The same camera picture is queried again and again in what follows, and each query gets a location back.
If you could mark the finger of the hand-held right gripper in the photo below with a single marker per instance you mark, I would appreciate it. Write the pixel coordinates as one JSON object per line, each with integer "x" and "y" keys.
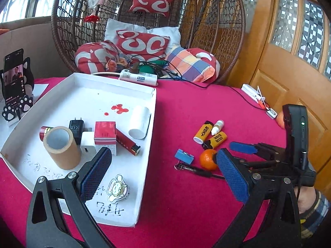
{"x": 241, "y": 147}
{"x": 266, "y": 170}

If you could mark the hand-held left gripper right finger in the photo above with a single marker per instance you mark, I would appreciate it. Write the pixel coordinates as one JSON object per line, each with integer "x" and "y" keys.
{"x": 230, "y": 173}

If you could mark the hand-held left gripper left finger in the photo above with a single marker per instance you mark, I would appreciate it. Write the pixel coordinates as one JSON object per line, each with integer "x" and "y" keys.
{"x": 94, "y": 173}

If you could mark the orange mandarin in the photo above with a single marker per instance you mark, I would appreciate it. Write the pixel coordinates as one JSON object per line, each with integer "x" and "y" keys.
{"x": 208, "y": 160}

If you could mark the yellow tube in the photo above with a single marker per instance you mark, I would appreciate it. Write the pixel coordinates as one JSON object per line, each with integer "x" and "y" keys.
{"x": 217, "y": 139}
{"x": 203, "y": 133}

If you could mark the small white dropper bottle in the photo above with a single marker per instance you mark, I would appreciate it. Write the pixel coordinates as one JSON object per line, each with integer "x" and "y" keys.
{"x": 217, "y": 127}

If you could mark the blue pencil sharpener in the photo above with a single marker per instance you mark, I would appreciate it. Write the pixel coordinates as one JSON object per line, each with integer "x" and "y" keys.
{"x": 182, "y": 156}

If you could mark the white cardboard tray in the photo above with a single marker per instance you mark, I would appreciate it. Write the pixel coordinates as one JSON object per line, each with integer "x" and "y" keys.
{"x": 85, "y": 95}

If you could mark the person's right forearm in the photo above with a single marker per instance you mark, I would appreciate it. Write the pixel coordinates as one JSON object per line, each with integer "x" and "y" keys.
{"x": 314, "y": 211}

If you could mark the red apple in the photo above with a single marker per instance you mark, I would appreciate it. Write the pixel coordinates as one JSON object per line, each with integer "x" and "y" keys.
{"x": 280, "y": 120}

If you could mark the cartoon sticker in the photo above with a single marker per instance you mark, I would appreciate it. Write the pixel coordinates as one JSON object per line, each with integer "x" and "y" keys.
{"x": 117, "y": 188}

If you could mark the white charger cube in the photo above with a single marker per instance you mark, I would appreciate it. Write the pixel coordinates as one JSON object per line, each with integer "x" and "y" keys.
{"x": 87, "y": 144}

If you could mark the small white grey device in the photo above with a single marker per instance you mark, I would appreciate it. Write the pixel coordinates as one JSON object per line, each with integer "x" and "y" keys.
{"x": 271, "y": 114}

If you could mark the brown tape roll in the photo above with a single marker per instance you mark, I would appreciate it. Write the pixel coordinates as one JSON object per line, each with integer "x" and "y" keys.
{"x": 64, "y": 157}

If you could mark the red and white small carton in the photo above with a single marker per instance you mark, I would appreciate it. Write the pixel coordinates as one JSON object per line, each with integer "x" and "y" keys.
{"x": 104, "y": 134}

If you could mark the red lighter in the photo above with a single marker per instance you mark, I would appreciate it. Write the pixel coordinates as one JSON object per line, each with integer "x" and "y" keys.
{"x": 124, "y": 139}

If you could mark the black charger plug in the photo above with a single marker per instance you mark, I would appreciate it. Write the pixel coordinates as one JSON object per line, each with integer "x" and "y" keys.
{"x": 76, "y": 130}

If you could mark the white rectangular box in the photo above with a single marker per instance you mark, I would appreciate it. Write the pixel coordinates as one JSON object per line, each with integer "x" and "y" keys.
{"x": 249, "y": 90}

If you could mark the red tablecloth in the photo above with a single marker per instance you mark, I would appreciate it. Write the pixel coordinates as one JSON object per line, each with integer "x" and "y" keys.
{"x": 175, "y": 206}

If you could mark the red metallic cylinder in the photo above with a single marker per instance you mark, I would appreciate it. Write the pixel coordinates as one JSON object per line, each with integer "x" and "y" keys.
{"x": 44, "y": 133}

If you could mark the white plastic bottle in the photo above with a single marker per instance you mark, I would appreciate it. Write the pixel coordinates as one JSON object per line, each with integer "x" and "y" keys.
{"x": 139, "y": 124}

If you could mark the wooden door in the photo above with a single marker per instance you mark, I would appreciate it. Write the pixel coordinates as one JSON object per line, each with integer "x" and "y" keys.
{"x": 279, "y": 64}

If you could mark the round red white pillow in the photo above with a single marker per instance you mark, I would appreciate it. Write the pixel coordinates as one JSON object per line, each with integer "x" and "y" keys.
{"x": 209, "y": 59}

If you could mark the plaid pillow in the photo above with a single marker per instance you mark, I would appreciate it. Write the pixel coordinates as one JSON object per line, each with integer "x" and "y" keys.
{"x": 188, "y": 64}

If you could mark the white power strip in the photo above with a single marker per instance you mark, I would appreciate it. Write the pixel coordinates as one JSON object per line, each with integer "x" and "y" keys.
{"x": 139, "y": 77}

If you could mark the long red white bolster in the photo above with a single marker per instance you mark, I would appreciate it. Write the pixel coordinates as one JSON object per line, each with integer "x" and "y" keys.
{"x": 95, "y": 56}

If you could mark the phone on cat stand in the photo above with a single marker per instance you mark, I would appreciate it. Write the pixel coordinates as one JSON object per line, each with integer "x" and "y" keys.
{"x": 29, "y": 73}

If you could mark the green fabric item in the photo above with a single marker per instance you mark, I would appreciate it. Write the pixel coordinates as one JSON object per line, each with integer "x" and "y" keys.
{"x": 152, "y": 67}

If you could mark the black smartphone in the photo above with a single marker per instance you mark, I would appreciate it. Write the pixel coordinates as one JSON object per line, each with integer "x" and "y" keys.
{"x": 14, "y": 77}

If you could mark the brown wicker hanging chair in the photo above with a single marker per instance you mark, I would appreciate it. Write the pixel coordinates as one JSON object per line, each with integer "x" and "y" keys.
{"x": 206, "y": 25}

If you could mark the square red white pillow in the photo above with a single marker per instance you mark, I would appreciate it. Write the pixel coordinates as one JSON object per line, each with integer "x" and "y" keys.
{"x": 142, "y": 42}

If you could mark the red knot ornament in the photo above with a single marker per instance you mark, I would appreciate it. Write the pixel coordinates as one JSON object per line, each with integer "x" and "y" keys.
{"x": 91, "y": 18}

